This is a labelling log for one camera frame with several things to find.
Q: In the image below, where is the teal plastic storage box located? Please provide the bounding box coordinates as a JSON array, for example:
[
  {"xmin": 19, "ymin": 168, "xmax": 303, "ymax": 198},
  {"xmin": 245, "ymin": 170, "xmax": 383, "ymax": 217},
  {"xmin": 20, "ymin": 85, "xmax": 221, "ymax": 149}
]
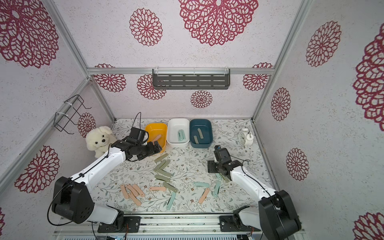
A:
[{"xmin": 190, "ymin": 119, "xmax": 214, "ymax": 149}]

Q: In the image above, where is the grey wall shelf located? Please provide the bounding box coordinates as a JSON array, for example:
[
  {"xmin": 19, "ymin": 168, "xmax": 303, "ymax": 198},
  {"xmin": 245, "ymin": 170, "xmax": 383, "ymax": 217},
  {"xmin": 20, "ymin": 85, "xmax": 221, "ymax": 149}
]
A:
[{"xmin": 152, "ymin": 68, "xmax": 231, "ymax": 90}]

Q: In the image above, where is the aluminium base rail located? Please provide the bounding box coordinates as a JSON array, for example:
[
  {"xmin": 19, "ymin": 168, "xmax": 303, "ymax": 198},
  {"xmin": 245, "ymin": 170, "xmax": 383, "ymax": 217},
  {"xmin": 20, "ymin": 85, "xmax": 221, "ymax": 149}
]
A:
[{"xmin": 53, "ymin": 212, "xmax": 307, "ymax": 237}]

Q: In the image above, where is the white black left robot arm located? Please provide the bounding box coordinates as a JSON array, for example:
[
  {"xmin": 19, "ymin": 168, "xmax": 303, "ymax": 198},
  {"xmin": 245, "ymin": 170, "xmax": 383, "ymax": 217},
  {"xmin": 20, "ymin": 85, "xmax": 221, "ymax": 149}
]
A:
[{"xmin": 48, "ymin": 140, "xmax": 162, "ymax": 230}]

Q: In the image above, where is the white plastic storage box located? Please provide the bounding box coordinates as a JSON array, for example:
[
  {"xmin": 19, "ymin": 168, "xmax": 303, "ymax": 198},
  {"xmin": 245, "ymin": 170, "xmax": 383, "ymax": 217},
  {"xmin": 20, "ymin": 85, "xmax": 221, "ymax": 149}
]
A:
[{"xmin": 167, "ymin": 118, "xmax": 190, "ymax": 148}]

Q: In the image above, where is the white plush dog toy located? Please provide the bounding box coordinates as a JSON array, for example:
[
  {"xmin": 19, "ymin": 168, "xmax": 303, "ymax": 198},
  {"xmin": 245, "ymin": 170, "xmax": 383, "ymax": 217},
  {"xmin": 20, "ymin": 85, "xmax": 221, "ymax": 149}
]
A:
[{"xmin": 86, "ymin": 126, "xmax": 117, "ymax": 159}]

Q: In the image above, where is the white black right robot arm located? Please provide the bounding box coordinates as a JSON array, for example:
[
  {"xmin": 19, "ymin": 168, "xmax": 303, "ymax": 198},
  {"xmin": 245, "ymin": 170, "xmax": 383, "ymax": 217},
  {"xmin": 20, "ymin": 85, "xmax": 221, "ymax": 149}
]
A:
[{"xmin": 208, "ymin": 146, "xmax": 302, "ymax": 240}]

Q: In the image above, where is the yellow plastic storage box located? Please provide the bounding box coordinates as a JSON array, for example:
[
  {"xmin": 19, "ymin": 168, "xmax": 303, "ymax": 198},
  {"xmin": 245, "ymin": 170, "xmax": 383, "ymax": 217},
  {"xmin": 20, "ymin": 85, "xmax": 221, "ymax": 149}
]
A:
[{"xmin": 145, "ymin": 123, "xmax": 168, "ymax": 153}]

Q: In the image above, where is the black wire wall rack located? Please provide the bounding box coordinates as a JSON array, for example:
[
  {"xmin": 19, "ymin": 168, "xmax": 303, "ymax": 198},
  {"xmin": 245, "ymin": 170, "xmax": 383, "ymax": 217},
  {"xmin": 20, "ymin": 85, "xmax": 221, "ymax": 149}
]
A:
[{"xmin": 53, "ymin": 94, "xmax": 91, "ymax": 135}]

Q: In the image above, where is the white twin-bell alarm clock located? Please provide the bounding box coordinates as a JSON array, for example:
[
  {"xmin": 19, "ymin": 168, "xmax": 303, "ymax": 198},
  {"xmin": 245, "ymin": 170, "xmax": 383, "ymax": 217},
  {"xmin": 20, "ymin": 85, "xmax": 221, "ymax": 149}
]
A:
[{"xmin": 238, "ymin": 127, "xmax": 254, "ymax": 147}]

